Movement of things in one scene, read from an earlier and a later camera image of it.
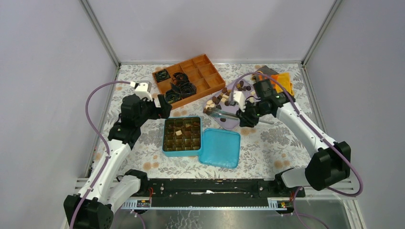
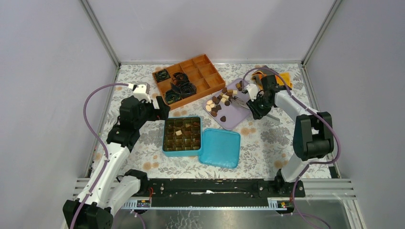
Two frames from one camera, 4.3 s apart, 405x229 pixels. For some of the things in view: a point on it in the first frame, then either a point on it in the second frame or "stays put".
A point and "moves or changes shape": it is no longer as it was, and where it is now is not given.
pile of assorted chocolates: (224, 98) stays put
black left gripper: (165, 108) stays put
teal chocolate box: (182, 136) stays put
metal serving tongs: (216, 111) moves or changes shape
